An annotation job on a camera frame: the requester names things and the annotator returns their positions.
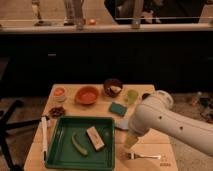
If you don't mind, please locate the small orange-filled cup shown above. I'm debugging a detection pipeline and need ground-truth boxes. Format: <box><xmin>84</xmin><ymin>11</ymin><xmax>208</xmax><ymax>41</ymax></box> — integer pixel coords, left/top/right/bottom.
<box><xmin>53</xmin><ymin>87</ymin><xmax>66</xmax><ymax>102</ymax></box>

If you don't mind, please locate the dark metal cup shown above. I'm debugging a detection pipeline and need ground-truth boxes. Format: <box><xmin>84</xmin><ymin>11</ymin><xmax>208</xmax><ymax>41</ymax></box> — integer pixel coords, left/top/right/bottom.
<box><xmin>142</xmin><ymin>93</ymin><xmax>150</xmax><ymax>100</ymax></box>

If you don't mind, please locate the white block eraser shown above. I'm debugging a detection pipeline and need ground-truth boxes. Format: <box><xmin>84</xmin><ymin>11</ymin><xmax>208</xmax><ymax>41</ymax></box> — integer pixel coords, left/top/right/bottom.
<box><xmin>86</xmin><ymin>126</ymin><xmax>105</xmax><ymax>151</ymax></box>

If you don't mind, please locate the small dish of nuts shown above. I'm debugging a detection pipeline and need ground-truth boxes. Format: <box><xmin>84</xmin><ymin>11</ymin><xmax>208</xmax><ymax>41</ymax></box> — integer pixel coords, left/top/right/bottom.
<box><xmin>49</xmin><ymin>106</ymin><xmax>65</xmax><ymax>117</ymax></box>

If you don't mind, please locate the orange bowl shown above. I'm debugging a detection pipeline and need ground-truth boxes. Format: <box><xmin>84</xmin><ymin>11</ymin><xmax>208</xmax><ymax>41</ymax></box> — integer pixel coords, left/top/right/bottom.
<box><xmin>75</xmin><ymin>86</ymin><xmax>99</xmax><ymax>105</ymax></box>

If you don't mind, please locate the green plastic tray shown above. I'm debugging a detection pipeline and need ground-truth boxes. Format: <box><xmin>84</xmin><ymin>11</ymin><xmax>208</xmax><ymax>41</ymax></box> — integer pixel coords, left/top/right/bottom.
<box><xmin>45</xmin><ymin>116</ymin><xmax>115</xmax><ymax>171</ymax></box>

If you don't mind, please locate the dark brown bowl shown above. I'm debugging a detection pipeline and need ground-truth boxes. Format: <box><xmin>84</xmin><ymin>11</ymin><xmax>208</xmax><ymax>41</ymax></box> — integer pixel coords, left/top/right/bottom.
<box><xmin>103</xmin><ymin>79</ymin><xmax>123</xmax><ymax>98</ymax></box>

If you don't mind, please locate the green cucumber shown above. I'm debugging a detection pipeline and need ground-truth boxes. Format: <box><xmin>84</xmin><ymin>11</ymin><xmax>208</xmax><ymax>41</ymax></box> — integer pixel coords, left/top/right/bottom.
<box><xmin>71</xmin><ymin>133</ymin><xmax>88</xmax><ymax>156</ymax></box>

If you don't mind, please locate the green plastic cup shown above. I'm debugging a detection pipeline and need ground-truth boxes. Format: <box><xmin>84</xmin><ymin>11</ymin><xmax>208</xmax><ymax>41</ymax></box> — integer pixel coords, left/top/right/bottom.
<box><xmin>127</xmin><ymin>90</ymin><xmax>138</xmax><ymax>105</ymax></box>

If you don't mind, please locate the black chair base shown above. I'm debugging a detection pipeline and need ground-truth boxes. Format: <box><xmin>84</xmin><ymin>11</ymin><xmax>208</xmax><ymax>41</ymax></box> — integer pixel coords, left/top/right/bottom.
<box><xmin>0</xmin><ymin>100</ymin><xmax>40</xmax><ymax>171</ymax></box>

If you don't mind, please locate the grey folded cloth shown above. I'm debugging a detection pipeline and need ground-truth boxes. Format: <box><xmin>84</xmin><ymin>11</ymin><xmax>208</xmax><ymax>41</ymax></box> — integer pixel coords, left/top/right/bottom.
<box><xmin>115</xmin><ymin>119</ymin><xmax>128</xmax><ymax>131</ymax></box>

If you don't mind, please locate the silver fork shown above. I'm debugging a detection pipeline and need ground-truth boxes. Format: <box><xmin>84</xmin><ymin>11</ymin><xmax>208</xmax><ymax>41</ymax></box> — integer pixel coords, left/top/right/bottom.
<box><xmin>125</xmin><ymin>153</ymin><xmax>161</xmax><ymax>160</ymax></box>

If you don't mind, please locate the teal sponge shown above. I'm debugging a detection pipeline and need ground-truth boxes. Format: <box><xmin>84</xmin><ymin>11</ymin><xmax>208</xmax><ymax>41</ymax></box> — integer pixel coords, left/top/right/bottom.
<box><xmin>109</xmin><ymin>102</ymin><xmax>127</xmax><ymax>117</ymax></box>

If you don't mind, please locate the white marker pen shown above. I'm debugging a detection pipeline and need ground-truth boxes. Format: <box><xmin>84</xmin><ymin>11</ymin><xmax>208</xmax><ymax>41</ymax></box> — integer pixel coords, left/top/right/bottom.
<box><xmin>41</xmin><ymin>116</ymin><xmax>48</xmax><ymax>161</ymax></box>

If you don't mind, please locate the dark cabinet counter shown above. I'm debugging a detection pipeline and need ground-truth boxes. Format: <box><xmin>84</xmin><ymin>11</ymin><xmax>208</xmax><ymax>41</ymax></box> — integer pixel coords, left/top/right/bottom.
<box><xmin>0</xmin><ymin>25</ymin><xmax>213</xmax><ymax>97</ymax></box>

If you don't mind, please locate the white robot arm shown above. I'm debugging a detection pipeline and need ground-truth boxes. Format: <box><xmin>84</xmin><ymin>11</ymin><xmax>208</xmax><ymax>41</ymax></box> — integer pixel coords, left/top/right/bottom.
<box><xmin>124</xmin><ymin>90</ymin><xmax>213</xmax><ymax>157</ymax></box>

